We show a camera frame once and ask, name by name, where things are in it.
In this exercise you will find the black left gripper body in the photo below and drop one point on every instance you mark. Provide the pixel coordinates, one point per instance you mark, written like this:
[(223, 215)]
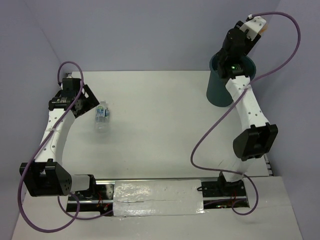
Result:
[(87, 103)]

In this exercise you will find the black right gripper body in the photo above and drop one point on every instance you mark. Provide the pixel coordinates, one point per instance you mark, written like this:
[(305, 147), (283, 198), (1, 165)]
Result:
[(249, 44)]

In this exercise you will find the clear bottle blue label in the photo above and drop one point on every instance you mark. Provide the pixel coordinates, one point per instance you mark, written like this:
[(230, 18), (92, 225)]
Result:
[(101, 117)]

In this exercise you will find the orange bottle blue label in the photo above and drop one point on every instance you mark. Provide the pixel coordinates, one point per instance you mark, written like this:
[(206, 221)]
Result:
[(264, 28)]

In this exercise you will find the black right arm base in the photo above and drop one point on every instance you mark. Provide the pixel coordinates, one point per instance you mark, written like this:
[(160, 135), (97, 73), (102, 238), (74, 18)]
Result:
[(219, 189)]

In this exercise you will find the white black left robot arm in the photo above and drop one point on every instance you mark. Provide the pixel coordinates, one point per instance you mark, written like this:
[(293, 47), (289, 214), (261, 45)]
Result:
[(46, 175)]

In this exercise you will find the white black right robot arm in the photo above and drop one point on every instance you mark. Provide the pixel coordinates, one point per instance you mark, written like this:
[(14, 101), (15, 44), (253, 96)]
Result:
[(257, 135)]

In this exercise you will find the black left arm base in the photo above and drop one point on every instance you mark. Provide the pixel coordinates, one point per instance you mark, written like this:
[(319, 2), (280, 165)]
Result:
[(101, 200)]

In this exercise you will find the dark green ribbed bin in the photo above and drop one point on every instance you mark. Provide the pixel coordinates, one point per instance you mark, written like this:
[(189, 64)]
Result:
[(216, 92)]

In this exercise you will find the white foil covered panel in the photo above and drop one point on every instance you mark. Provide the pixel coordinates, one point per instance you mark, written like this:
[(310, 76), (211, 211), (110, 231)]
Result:
[(157, 198)]

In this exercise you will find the aluminium table edge rail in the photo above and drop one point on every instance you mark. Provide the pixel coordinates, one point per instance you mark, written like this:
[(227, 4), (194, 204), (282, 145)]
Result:
[(268, 165)]

